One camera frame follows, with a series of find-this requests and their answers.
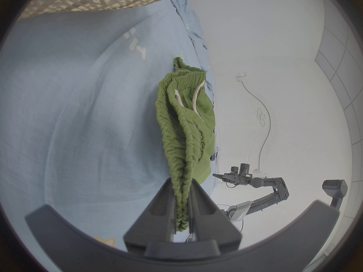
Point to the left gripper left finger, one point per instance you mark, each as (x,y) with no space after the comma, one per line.
(147,222)

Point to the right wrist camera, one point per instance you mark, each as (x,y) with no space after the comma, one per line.
(234,169)

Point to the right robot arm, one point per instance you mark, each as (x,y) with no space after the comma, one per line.
(272,198)

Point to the green shorts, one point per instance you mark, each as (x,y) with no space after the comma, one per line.
(181,140)

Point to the bed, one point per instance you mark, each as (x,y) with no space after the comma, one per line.
(71,109)

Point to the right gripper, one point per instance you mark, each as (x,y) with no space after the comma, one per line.
(235,178)

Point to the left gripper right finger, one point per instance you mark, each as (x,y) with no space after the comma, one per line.
(211,222)

